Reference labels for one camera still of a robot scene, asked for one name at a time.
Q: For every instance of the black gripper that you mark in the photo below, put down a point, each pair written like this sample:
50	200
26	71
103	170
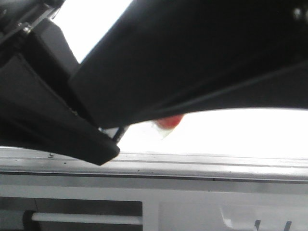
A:
26	28

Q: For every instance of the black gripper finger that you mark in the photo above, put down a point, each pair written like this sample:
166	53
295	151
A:
171	57
33	116

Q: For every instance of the white whiteboard marker pen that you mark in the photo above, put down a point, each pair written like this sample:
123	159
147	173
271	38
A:
160	128

